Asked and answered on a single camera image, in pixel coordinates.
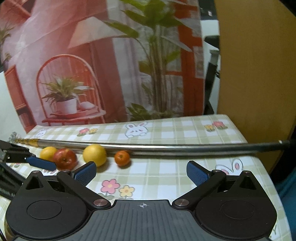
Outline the black stand behind backdrop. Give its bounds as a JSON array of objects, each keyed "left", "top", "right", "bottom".
[{"left": 199, "top": 1, "right": 220, "bottom": 115}]

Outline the small tangerine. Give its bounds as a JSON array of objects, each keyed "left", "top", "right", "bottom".
[{"left": 114, "top": 151, "right": 130, "bottom": 167}]

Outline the yellow lemon right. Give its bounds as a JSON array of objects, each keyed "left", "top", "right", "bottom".
[{"left": 82, "top": 144, "right": 107, "bottom": 167}]

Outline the checkered bunny tablecloth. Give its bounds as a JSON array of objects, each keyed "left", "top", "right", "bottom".
[{"left": 27, "top": 115, "right": 292, "bottom": 240}]

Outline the large yellow lemon left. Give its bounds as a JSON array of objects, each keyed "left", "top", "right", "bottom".
[{"left": 39, "top": 147, "right": 57, "bottom": 162}]

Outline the telescopic metal rake pole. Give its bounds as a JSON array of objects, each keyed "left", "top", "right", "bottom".
[{"left": 9, "top": 132, "right": 292, "bottom": 157}]

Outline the red apple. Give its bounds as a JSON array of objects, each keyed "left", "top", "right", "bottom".
[{"left": 53, "top": 149, "right": 78, "bottom": 171}]

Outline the printed room backdrop cloth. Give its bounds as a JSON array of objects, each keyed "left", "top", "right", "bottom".
[{"left": 1, "top": 1, "right": 205, "bottom": 132}]

